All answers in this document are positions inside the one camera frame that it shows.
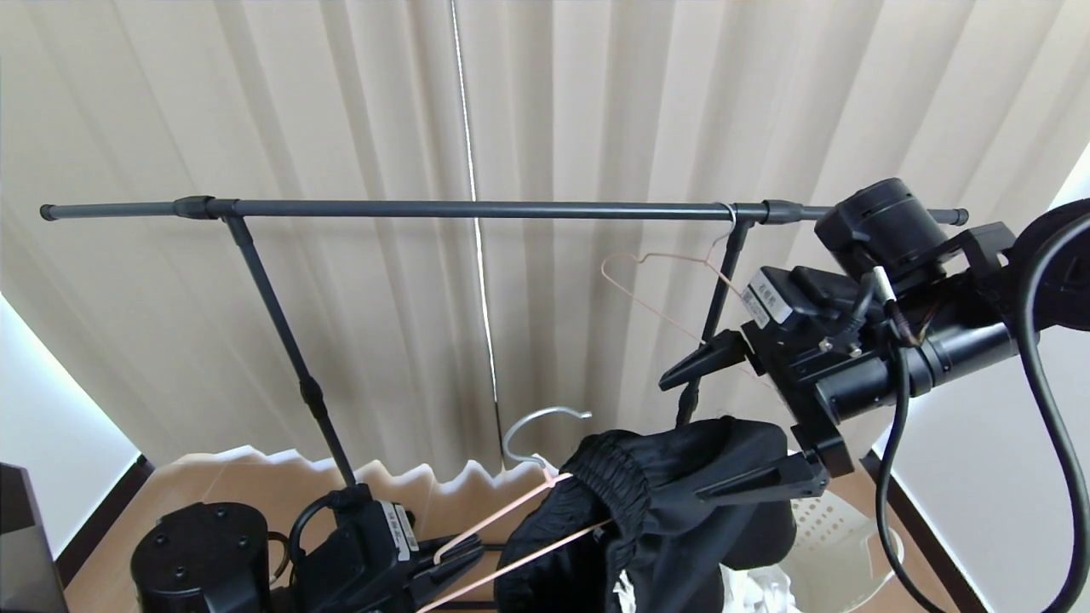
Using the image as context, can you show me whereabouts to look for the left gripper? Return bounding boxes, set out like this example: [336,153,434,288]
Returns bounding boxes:
[294,501,485,613]

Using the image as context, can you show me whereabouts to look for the white garment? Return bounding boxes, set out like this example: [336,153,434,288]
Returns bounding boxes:
[724,564,799,613]

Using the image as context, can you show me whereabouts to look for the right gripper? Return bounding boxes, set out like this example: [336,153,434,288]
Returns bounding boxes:
[660,271,1020,509]

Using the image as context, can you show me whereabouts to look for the black shorts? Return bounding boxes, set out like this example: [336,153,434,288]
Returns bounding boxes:
[494,415,797,613]

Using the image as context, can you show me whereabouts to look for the white laundry basket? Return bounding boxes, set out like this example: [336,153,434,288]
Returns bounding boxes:
[779,498,905,613]

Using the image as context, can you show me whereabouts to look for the pink clothes hanger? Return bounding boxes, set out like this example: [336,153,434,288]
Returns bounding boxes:
[600,204,767,380]
[416,407,616,613]

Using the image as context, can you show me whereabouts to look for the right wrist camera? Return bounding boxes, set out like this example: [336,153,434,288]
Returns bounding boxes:
[788,266,878,354]

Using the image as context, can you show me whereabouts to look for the beige curtain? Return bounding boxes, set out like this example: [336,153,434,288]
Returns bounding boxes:
[0,0,1090,520]

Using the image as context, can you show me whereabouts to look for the black clothes rack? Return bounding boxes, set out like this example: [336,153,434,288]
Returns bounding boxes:
[40,196,970,512]

